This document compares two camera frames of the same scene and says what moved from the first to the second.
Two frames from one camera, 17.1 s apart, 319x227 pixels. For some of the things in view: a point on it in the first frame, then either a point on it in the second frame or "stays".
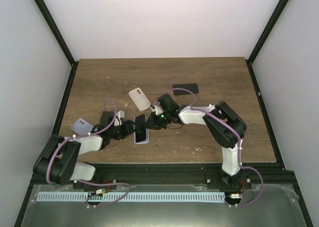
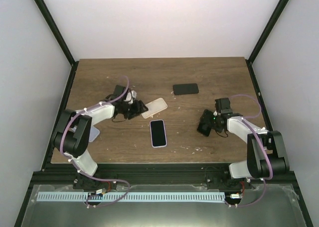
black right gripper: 153,121 → 219,130
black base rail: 275,174 stays
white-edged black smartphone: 140,127 → 158,134
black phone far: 192,87 stays
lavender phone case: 146,140 → 158,134
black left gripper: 128,129 → 138,109
